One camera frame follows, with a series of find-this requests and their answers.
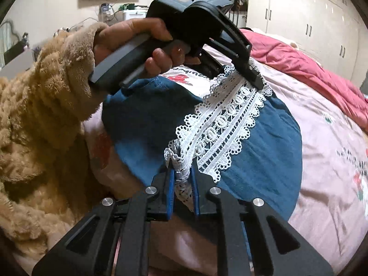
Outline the pink printed blanket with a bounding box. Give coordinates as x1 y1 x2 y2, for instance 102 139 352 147
83 43 368 276

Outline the white drawer chest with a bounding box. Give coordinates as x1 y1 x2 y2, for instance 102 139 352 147
119 9 150 21

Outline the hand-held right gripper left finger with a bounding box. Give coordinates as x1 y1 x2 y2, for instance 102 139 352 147
32 165 176 276

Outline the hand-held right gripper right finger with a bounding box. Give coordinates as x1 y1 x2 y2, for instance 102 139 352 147
190 164 334 276

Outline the red quilt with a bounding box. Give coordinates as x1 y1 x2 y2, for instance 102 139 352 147
239 28 368 133

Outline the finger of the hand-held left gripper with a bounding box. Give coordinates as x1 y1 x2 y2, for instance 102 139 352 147
207 16 265 90
201 50 228 79

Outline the white wardrobe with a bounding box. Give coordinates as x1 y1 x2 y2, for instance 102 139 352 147
247 0 368 88

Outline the person's left hand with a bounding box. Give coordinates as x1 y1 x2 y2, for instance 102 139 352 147
93 18 202 77

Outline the fuzzy tan robe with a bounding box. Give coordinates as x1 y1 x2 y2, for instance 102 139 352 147
0 76 115 253

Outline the dark hanging bag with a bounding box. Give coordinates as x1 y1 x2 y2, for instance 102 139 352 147
224 0 248 26

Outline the blue denim skirt lace hem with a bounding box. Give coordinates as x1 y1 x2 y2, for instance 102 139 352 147
102 57 302 227

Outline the person's left forearm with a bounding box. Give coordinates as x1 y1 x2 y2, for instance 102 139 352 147
37 23 111 121

